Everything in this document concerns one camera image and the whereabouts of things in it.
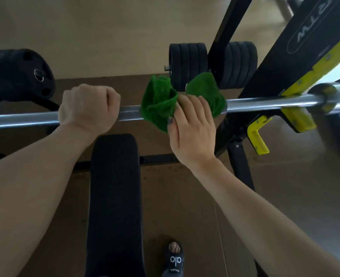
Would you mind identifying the person's left hand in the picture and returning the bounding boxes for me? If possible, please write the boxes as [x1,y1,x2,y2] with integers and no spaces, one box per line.
[57,83,122,136]

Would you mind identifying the person's right hand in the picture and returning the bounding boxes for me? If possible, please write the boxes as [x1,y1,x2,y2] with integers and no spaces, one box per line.
[167,94,217,168]

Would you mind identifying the green cleaning cloth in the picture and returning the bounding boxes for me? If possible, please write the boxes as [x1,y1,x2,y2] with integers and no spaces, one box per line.
[140,72,228,133]

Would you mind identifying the silver barbell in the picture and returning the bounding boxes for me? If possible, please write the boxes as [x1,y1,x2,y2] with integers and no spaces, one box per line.
[0,83,340,131]

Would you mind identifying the person's right forearm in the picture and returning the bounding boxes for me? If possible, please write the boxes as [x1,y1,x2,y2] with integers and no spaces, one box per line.
[192,157,340,277]

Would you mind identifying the person's left forearm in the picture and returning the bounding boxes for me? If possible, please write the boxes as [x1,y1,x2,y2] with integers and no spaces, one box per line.
[0,123,97,277]

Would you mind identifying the person's right jeans leg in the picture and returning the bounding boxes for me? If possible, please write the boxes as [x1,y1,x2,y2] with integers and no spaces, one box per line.
[161,268,185,277]

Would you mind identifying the stack of black weight plates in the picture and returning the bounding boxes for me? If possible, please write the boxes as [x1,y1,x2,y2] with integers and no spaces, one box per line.
[219,41,258,89]
[165,43,209,92]
[0,48,56,103]

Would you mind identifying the yellow bar hook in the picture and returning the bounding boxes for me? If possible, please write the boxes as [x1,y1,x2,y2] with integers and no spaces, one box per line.
[247,115,273,155]
[281,106,317,133]

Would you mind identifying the brown floor mat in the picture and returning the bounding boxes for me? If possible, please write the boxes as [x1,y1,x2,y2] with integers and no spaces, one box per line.
[0,73,340,277]

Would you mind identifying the black bench pad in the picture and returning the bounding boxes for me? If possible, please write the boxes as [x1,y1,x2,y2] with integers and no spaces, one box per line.
[85,134,146,277]

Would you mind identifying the black slide slipper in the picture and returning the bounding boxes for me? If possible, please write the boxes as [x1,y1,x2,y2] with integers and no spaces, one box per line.
[167,241,185,274]

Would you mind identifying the yellow upright guard strip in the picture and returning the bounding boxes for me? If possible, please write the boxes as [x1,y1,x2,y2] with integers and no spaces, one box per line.
[281,28,340,97]

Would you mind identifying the black bench press rack frame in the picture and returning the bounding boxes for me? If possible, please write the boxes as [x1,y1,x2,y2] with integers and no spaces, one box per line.
[0,0,340,277]

